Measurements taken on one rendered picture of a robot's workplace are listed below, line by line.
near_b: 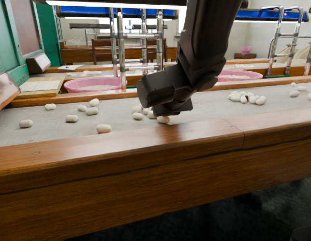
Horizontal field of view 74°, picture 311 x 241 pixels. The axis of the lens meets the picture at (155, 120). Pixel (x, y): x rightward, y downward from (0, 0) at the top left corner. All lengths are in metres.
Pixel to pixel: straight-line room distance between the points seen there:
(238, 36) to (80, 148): 7.10
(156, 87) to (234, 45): 6.97
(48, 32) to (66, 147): 2.90
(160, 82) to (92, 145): 0.18
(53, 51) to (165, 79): 2.95
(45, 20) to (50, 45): 0.31
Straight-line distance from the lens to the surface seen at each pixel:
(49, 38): 3.29
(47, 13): 3.29
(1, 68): 0.87
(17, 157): 0.45
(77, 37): 5.63
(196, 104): 0.73
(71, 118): 0.61
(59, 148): 0.44
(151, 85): 0.38
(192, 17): 0.28
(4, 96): 0.68
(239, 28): 7.37
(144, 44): 1.09
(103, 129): 0.51
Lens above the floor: 0.97
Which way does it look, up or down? 23 degrees down
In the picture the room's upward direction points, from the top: straight up
